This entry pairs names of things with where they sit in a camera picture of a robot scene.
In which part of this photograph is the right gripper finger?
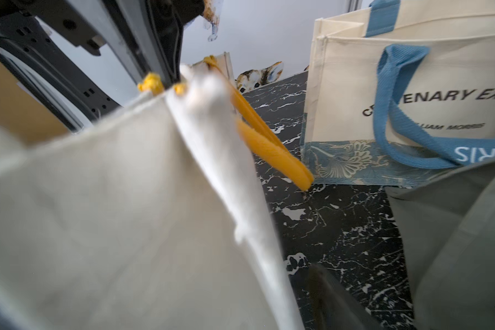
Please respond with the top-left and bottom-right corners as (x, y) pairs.
(307, 264), (380, 329)

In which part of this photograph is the grey-green canvas bag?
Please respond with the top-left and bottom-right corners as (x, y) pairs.
(386, 158), (495, 329)

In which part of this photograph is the cream bag with yellow handles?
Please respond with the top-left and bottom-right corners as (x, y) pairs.
(0, 56), (313, 329)

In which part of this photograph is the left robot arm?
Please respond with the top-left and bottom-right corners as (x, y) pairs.
(0, 0), (206, 131)

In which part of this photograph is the cream bag with blue print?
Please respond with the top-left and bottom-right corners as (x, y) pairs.
(301, 1), (495, 186)

